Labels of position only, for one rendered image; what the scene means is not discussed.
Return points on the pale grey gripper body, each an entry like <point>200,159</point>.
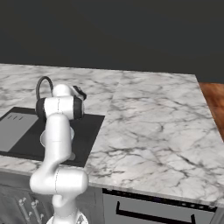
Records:
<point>43,137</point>

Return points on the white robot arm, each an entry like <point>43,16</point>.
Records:
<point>57,140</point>

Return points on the black sink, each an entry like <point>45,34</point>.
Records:
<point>87,131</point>

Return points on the grey cupboard door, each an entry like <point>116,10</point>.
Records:
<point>10,204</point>
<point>92,207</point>

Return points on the grey dishwasher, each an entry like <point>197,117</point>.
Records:
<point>157,208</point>

